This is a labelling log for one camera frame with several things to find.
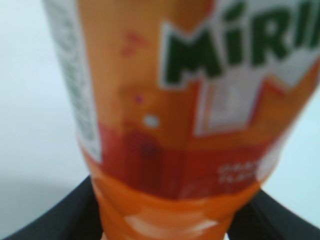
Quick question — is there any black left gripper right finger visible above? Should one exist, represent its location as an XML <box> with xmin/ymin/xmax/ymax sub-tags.
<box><xmin>227</xmin><ymin>190</ymin><xmax>320</xmax><ymax>240</ymax></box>

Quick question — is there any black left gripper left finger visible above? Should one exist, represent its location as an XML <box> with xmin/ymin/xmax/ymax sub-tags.
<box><xmin>0</xmin><ymin>176</ymin><xmax>103</xmax><ymax>240</ymax></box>

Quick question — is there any orange soda plastic bottle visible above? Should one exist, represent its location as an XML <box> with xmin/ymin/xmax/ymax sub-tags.
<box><xmin>43</xmin><ymin>0</ymin><xmax>320</xmax><ymax>240</ymax></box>

